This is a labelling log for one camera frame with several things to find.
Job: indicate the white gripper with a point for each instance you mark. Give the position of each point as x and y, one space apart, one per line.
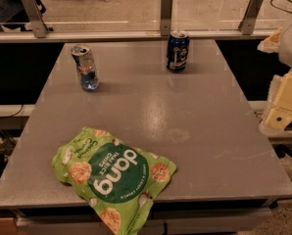
279 113

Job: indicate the blue pepsi can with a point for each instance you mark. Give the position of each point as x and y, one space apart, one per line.
177 51

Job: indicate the silver red bull can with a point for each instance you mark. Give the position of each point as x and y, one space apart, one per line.
85 67

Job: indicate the green rice chips bag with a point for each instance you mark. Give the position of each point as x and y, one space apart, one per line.
119 182

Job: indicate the right metal bracket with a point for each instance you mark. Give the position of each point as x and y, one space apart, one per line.
247 25

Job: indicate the metal bracket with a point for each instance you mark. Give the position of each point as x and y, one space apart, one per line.
247 25
37 24
165 17

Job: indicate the white rail behind table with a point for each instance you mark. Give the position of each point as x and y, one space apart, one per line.
94 36

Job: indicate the middle metal bracket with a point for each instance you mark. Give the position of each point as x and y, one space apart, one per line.
165 17

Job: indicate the left metal bracket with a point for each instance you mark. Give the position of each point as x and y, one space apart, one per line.
37 24

